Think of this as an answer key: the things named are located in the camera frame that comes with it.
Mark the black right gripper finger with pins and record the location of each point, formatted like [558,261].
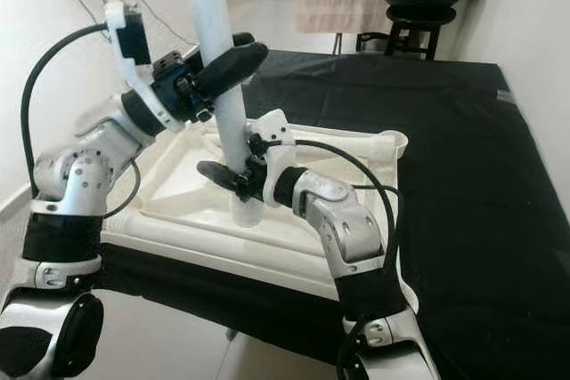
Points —
[223,175]

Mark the white plastic children table top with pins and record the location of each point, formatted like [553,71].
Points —
[187,238]

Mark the beige cloth covered table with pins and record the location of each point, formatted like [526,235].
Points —
[338,8]

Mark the black stool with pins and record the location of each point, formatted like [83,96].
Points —
[410,33]

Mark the black table cloth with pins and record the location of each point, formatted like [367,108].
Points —
[481,175]

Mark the grey tape strip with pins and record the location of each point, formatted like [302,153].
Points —
[505,96]

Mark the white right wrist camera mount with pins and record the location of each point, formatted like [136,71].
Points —
[276,129]

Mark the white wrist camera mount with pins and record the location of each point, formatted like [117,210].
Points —
[116,24]
[276,129]

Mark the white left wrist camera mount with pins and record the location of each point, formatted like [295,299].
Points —
[116,24]

